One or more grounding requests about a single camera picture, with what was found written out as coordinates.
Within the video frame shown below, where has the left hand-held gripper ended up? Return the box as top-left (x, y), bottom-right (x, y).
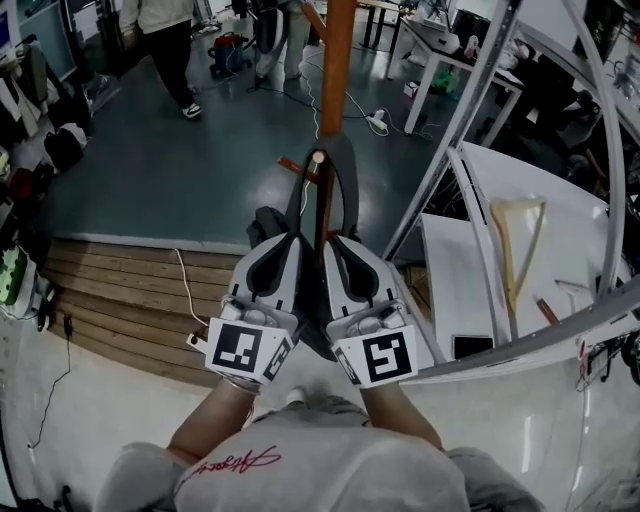
top-left (204, 233), bottom-right (304, 386)

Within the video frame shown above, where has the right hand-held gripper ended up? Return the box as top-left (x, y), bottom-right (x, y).
top-left (322, 235), bottom-right (419, 390)

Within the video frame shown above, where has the dark grey fabric bag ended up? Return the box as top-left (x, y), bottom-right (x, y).
top-left (246, 132), bottom-right (362, 364)

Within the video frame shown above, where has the wooden coat rack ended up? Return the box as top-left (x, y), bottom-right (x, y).
top-left (277, 0), bottom-right (359, 251)

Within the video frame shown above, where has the person's left forearm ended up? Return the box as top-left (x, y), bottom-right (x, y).
top-left (167, 377), bottom-right (262, 459)

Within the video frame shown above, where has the person's right forearm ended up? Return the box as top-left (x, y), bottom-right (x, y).
top-left (359, 382), bottom-right (444, 452)

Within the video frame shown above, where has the clothes rack with garments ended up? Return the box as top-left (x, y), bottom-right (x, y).
top-left (0, 34), bottom-right (94, 146)

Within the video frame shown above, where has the white metal shelving unit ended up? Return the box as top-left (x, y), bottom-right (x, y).
top-left (384, 0), bottom-right (640, 396)

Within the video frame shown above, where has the black smartphone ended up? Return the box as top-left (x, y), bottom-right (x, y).
top-left (452, 334), bottom-right (496, 361)

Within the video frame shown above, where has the wooden pallet platform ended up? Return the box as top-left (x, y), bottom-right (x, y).
top-left (42, 234), bottom-right (244, 389)

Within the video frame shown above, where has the person's grey sweatshirt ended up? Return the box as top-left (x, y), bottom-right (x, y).
top-left (99, 394), bottom-right (547, 512)

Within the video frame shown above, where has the wooden triangle hanger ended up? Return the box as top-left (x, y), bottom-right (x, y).
top-left (488, 196), bottom-right (550, 315)

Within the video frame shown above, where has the brown wooden stick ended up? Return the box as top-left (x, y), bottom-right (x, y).
top-left (534, 296), bottom-right (561, 327)

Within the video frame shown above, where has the white framed table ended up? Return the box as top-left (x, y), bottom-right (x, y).
top-left (387, 17), bottom-right (526, 136)

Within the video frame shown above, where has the green plastic stool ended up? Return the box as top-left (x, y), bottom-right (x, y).
top-left (432, 69), bottom-right (462, 100)

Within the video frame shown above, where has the red and green vacuum cleaner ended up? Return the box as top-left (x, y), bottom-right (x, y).
top-left (207, 30), bottom-right (254, 76)

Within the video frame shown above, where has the black and white bag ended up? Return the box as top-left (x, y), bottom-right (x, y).
top-left (43, 127), bottom-right (86, 171)

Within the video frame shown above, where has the green foam item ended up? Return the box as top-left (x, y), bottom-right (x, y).
top-left (0, 247), bottom-right (40, 307)

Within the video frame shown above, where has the red bag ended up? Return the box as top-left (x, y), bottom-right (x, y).
top-left (9, 167), bottom-right (42, 201)

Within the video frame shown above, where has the wooden table with black legs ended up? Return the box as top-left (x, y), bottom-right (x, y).
top-left (357, 0), bottom-right (404, 51)

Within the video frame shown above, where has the white cable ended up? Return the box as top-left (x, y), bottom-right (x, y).
top-left (298, 74), bottom-right (321, 139)
top-left (173, 247), bottom-right (210, 332)

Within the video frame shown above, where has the silver bracelet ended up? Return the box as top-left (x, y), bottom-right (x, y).
top-left (222, 377), bottom-right (262, 395)

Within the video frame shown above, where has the black cable with adapter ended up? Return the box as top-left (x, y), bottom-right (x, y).
top-left (27, 312), bottom-right (76, 449)

